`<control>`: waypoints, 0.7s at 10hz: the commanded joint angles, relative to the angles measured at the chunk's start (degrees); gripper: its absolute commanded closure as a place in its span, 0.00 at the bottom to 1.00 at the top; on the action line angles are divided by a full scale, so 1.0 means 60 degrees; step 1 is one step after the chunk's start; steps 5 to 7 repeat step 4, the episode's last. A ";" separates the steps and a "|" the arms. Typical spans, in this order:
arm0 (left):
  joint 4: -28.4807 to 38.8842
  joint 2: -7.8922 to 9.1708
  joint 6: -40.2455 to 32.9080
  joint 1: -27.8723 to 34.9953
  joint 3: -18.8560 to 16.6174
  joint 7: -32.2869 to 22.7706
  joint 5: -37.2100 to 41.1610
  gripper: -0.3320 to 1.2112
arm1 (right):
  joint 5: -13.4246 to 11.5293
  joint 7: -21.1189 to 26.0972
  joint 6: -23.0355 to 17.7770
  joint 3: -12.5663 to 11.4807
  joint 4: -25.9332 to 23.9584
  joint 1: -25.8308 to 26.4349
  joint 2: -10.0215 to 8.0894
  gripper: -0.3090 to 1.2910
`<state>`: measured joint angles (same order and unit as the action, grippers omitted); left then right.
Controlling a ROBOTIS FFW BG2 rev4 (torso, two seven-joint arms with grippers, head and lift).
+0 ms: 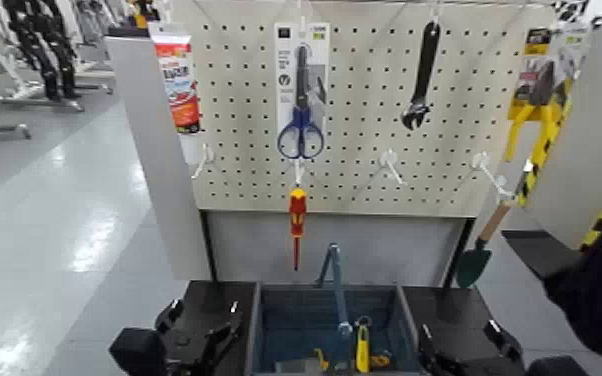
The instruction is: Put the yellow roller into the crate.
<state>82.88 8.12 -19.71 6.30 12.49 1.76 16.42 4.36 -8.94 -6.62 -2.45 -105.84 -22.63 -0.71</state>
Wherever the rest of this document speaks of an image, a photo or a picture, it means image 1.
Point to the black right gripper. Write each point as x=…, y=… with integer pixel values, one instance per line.
x=484, y=367

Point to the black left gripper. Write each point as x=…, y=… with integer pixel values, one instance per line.
x=188, y=349

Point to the yellow paint roller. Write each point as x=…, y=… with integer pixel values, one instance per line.
x=362, y=349

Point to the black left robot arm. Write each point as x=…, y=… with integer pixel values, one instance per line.
x=135, y=354

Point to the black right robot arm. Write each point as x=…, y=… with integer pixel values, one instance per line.
x=555, y=367

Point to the black table tray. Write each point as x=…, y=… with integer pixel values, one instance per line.
x=217, y=299

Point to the grey metal back panel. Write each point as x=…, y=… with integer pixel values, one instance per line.
x=269, y=246

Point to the small yellow clip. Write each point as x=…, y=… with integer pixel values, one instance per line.
x=323, y=359

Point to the grey side panel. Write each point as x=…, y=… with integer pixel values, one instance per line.
x=159, y=184

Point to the red yellow screwdriver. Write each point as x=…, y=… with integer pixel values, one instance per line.
x=297, y=210

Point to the beige pegboard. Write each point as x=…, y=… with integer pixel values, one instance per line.
x=364, y=173

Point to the blue scissors on card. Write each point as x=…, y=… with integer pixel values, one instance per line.
x=301, y=120

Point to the red white tube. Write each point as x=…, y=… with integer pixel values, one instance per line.
x=177, y=78

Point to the yellow pliers in package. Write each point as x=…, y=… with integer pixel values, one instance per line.
x=537, y=113

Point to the grey column with hazard tape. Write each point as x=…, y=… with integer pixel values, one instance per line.
x=595, y=105

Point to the black adjustable wrench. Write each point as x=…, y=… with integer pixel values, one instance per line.
x=426, y=63

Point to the black robot on stand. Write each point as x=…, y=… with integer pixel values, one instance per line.
x=44, y=47

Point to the grey stand base rail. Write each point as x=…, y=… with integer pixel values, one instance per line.
x=33, y=101

